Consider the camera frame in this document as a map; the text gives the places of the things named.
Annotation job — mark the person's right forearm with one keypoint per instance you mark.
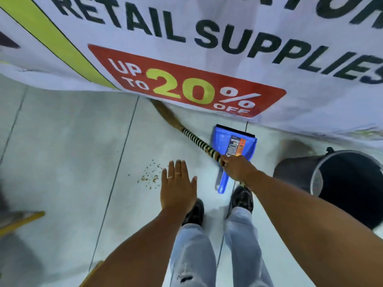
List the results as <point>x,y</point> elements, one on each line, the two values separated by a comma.
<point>314,230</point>

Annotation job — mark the white printed banner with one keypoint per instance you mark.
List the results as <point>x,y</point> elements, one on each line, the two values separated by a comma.
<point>191,56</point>

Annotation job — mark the black plastic bucket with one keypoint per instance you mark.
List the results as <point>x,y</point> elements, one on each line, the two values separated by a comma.
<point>350,185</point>

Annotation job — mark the yellow edged grey board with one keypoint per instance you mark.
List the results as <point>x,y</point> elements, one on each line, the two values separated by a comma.
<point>18,221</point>

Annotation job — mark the light blue jeans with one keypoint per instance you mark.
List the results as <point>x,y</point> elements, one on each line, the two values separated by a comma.
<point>191,254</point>

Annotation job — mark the person's left thumb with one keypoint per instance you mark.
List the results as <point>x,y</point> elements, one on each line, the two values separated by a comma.
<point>194,185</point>

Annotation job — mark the pile of brown crumbs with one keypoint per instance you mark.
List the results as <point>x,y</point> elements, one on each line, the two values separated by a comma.
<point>149,176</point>

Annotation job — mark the person's left hand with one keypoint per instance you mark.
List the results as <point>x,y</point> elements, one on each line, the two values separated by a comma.
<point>177,195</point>

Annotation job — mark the person's right hand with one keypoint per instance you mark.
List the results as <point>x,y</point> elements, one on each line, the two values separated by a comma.
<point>239,168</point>

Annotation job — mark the blue plastic dustpan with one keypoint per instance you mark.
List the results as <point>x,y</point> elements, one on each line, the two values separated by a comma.
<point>223,140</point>

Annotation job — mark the person's black shoe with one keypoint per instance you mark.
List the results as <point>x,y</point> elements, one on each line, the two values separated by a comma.
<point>194,213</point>
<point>241,197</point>

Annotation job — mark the person's left little finger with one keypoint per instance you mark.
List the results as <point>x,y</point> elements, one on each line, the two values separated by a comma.
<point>164,179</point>

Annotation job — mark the person's right fingers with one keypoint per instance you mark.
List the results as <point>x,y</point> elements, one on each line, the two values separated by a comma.
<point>229,164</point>

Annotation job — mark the person's left black shoe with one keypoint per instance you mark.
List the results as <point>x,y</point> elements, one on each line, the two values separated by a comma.
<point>194,213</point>

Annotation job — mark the person's right black shoe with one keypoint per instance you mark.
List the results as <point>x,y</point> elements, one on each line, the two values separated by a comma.
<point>241,197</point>

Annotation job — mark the person's left forearm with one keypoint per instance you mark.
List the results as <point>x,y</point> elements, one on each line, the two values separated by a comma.
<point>140,257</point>

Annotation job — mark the person's left middle finger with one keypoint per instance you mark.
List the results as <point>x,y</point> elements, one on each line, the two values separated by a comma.
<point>178,168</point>

